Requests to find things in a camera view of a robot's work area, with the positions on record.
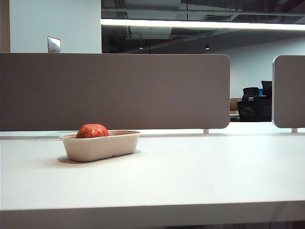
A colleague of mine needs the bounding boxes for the large grey desk divider panel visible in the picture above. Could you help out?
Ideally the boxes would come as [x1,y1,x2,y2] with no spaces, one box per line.
[0,52,231,132]

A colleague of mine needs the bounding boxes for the orange fruit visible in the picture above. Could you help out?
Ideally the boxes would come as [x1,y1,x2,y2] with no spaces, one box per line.
[76,123,111,139]

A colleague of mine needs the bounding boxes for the long ceiling light strip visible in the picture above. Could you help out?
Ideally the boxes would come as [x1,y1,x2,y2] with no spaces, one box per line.
[101,19,305,31]

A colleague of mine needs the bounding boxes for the grey ceiling air duct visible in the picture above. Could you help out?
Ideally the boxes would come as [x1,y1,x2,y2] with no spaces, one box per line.
[125,25,173,40]

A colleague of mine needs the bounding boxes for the small grey desk divider panel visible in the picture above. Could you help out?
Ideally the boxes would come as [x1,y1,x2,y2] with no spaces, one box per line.
[272,55,305,129]

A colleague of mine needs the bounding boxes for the beige paper lunchbox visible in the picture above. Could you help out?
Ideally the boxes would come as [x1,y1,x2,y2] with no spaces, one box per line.
[59,130,141,163]

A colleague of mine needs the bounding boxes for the metal wall switch plate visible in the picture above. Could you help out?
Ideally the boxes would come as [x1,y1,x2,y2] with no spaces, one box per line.
[47,36,61,53]

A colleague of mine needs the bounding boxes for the black office chair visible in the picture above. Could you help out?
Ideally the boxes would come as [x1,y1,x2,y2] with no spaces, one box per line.
[261,80,273,98]
[243,87,260,102]
[237,96,273,123]

